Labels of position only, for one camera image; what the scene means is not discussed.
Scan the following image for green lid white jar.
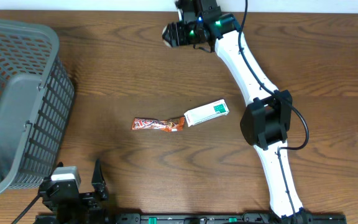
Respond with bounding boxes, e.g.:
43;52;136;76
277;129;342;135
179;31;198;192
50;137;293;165
162;26;172;48

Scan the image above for white green Panadol box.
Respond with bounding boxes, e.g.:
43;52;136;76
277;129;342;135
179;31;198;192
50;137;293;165
184;99;229;127

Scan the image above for orange red candy wrapper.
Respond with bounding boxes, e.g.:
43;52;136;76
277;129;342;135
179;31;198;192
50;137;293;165
131;116;185;132

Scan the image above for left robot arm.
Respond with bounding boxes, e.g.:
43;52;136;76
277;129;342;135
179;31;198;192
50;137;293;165
35;160;113;224

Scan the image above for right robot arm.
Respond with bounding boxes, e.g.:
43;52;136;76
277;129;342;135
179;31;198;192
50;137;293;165
162;0;305;223

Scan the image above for grey plastic mesh basket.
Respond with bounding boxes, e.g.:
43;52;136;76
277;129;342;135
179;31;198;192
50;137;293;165
0;19;75;194

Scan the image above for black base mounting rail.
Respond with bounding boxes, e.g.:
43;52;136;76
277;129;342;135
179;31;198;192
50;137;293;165
114;210;347;224

